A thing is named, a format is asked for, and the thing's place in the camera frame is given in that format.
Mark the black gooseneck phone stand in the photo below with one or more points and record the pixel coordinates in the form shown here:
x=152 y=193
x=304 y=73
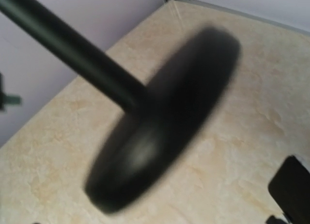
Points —
x=160 y=118

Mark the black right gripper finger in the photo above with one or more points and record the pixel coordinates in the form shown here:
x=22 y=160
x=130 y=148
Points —
x=290 y=188

